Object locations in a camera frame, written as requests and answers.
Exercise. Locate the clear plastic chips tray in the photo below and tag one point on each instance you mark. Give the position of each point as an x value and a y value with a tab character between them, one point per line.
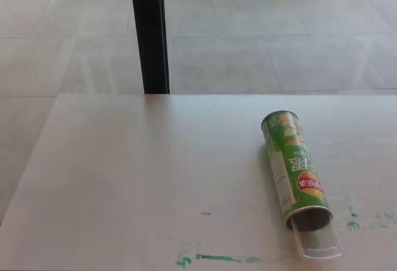
316	241

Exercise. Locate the green cylindrical chips can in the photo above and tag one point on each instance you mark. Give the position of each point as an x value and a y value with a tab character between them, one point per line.
290	159

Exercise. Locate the black vertical post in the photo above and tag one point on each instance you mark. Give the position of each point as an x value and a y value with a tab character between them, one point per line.
150	35

